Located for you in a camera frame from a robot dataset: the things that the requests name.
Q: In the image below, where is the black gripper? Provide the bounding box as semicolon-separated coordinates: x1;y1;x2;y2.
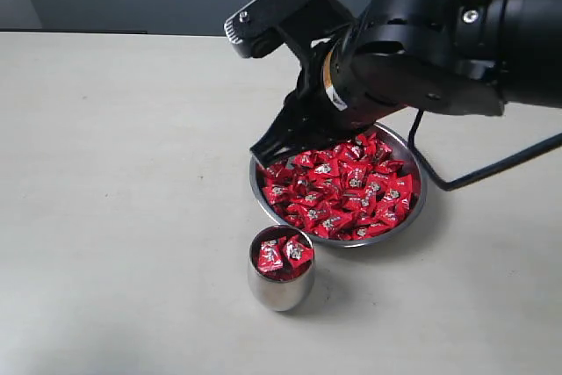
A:
249;39;403;168

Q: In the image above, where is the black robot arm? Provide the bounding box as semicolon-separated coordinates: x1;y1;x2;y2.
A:
251;0;561;166

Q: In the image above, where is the pile of red wrapped candies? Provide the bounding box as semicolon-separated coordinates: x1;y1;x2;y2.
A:
262;132;414;242

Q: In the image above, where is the round steel bowl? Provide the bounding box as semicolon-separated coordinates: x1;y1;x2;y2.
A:
249;122;429;249

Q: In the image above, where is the stainless steel cup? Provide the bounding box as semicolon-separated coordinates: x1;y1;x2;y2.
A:
248;225;315;312

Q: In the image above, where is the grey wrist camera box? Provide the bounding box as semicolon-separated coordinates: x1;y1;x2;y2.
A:
224;0;354;62

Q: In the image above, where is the black cable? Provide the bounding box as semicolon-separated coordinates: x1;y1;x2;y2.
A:
407;109;562;194

